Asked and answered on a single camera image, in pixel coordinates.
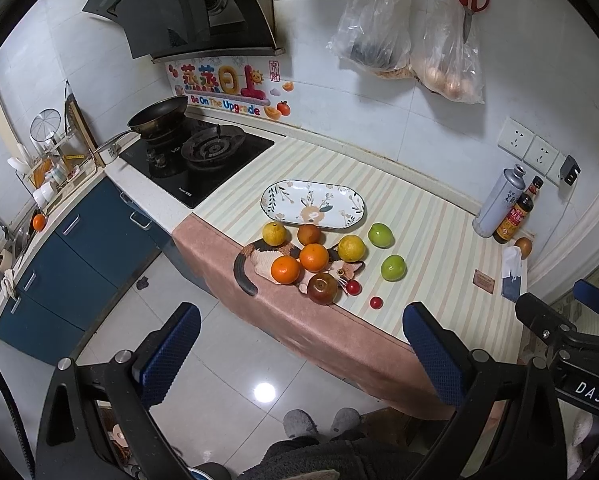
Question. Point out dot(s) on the blue kitchen cabinet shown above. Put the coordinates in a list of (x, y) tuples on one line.
[(87, 263)]

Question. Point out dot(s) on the grey gas canister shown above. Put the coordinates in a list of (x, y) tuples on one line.
[(504, 194)]

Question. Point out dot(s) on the colourful wall sticker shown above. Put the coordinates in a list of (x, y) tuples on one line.
[(247, 86)]

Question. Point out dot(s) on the striped cat-print table mat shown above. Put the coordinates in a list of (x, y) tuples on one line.
[(350, 339)]

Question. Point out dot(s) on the white wall socket right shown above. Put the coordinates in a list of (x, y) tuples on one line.
[(540, 155)]

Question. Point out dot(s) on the brown-red apple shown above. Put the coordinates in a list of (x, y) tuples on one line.
[(322, 288)]

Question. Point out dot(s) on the oval floral ceramic plate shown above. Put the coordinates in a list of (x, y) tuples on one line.
[(327, 206)]

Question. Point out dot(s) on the red cherry tomato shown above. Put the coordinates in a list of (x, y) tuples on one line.
[(353, 288), (376, 303)]

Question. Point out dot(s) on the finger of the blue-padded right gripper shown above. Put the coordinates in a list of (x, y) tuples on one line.
[(587, 294)]

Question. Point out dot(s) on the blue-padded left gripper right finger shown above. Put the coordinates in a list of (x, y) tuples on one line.
[(441, 352)]

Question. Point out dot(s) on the orange mandarin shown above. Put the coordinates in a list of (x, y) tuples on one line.
[(314, 257), (286, 270)]

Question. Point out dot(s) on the metal strainer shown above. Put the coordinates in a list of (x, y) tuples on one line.
[(45, 126)]

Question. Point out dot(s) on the black gas stove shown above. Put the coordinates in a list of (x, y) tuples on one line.
[(197, 158)]

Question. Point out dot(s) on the grey slipper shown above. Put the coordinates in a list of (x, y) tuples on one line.
[(298, 424), (347, 424)]

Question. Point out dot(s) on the dark brown-orange fruit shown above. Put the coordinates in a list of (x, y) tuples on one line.
[(309, 234)]

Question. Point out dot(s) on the white wall socket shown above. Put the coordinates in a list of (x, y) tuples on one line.
[(515, 139), (540, 155)]

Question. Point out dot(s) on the green apple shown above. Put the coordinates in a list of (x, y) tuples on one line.
[(394, 268), (381, 236)]

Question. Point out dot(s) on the small brown card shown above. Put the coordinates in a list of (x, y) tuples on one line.
[(484, 282)]

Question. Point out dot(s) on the plastic bag with dark contents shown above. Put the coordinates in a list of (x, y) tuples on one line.
[(374, 35)]

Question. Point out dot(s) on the black plug adapter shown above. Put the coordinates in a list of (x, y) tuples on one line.
[(569, 170)]

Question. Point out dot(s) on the black frying pan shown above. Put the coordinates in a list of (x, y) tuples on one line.
[(154, 121)]

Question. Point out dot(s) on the white wall socket left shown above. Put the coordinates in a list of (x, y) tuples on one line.
[(515, 139)]

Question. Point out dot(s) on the grey slipper right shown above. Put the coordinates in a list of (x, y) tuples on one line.
[(347, 424)]

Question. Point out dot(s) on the grey slipper left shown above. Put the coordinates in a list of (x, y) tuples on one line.
[(298, 424)]

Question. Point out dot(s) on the plastic bag with eggs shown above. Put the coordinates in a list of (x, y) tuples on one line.
[(447, 58)]

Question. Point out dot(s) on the soy sauce bottle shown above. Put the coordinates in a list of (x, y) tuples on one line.
[(518, 213)]

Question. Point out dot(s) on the brown egg on counter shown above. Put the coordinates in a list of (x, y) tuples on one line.
[(525, 245)]

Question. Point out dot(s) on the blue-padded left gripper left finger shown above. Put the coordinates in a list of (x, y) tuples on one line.
[(163, 352)]

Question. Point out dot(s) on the yellow lemon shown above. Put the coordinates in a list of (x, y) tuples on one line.
[(274, 234), (351, 248)]

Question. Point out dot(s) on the black range hood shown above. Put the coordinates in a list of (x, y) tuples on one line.
[(164, 29)]

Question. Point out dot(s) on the orange fruit on sink counter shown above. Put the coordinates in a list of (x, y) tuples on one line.
[(38, 222)]

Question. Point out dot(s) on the dish rack with utensils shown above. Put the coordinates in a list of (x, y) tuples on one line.
[(53, 166)]

